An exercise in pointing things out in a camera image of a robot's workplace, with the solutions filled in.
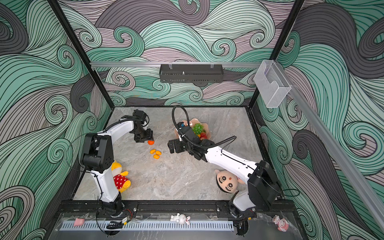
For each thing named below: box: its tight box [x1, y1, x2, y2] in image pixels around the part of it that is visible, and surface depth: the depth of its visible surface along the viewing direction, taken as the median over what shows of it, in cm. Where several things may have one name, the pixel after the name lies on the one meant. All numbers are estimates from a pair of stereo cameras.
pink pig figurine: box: [272, 214, 289, 232], surface depth 68 cm
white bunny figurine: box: [170, 213, 191, 225], surface depth 70 cm
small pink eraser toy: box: [74, 218, 85, 227], surface depth 70 cm
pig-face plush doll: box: [214, 169, 245, 194], surface depth 76 cm
